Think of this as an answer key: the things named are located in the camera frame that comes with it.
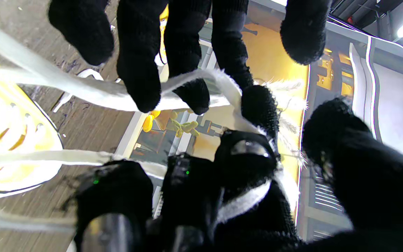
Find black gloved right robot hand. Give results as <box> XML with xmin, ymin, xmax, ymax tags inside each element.
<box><xmin>72</xmin><ymin>97</ymin><xmax>403</xmax><ymax>252</ymax></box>

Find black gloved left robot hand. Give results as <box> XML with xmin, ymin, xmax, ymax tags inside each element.
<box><xmin>48</xmin><ymin>0</ymin><xmax>333</xmax><ymax>139</ymax></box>

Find white shoelace of handled sneaker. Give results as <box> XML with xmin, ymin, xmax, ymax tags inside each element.
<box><xmin>0</xmin><ymin>14</ymin><xmax>300</xmax><ymax>235</ymax></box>

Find white pampas grass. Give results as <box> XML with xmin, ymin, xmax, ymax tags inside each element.
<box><xmin>260</xmin><ymin>79</ymin><xmax>310</xmax><ymax>169</ymax></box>

